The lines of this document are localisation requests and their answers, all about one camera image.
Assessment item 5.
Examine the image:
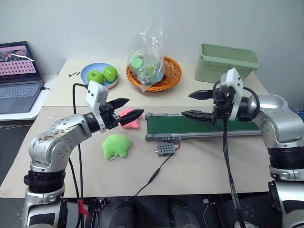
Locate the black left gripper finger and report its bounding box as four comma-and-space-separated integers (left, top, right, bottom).
108, 97, 130, 111
117, 109, 145, 126

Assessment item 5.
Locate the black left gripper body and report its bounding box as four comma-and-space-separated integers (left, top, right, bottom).
98, 101, 121, 130

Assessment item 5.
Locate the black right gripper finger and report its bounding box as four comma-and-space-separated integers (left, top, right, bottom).
188, 89, 216, 101
180, 110, 218, 125

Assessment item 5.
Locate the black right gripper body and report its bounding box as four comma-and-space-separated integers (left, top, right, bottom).
212, 84, 235, 120

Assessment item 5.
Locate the green conveyor belt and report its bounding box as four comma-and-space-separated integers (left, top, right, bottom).
144, 113, 262, 143

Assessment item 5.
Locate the small grey control box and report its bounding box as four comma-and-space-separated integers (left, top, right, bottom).
155, 143, 176, 158

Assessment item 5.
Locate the pink plush toy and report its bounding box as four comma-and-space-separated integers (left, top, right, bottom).
118, 108, 143, 130

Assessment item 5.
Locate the green plush toy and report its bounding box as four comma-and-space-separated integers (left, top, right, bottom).
102, 133, 133, 163

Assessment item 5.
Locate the green apple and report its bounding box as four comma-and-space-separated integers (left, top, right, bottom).
87, 70, 104, 85
102, 66, 119, 84

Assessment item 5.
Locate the orange woven basket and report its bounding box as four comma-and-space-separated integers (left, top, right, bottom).
125, 56, 183, 93

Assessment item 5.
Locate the light green plastic bin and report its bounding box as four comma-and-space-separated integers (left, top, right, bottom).
194, 43, 260, 84

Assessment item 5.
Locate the green toy inside bag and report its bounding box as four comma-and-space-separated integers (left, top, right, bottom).
130, 54, 145, 72

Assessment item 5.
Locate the blue plate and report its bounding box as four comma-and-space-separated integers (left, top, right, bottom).
80, 62, 120, 90

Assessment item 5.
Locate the clear plastic bag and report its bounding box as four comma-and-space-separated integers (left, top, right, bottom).
126, 18, 166, 93

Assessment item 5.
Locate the red tape strip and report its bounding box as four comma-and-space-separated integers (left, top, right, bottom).
76, 199, 91, 219

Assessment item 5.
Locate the grey laptop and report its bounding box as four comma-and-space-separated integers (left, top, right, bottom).
0, 41, 46, 115

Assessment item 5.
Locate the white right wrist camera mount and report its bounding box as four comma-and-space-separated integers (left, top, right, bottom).
219, 67, 244, 121

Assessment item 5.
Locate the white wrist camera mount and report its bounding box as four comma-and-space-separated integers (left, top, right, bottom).
219, 67, 244, 121
85, 80, 110, 133

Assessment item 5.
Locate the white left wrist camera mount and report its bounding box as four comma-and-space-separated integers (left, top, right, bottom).
85, 80, 110, 133

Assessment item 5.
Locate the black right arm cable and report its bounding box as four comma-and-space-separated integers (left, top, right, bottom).
212, 80, 261, 228

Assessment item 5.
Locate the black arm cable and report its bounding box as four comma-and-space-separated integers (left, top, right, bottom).
72, 83, 89, 228
212, 80, 261, 228

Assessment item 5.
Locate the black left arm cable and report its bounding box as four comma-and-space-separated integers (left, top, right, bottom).
72, 83, 89, 228

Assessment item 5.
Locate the black control box cable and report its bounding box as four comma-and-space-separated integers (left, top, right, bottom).
129, 140, 181, 202

